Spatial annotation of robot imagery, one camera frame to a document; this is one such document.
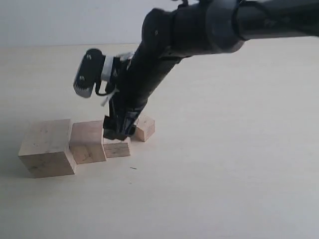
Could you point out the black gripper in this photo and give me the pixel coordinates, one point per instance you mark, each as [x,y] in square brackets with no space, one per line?
[151,62]

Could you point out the third largest wooden cube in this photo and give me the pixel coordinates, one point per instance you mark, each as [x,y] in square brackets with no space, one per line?
[117,148]

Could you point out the smallest wooden cube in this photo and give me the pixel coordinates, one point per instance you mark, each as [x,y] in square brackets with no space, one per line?
[145,127]

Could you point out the second largest wooden cube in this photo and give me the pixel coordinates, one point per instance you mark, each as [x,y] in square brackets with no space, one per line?
[86,142]

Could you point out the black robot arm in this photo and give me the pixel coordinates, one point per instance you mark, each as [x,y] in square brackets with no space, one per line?
[204,28]

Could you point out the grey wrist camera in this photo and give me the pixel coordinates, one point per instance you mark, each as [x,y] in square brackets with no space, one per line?
[98,72]

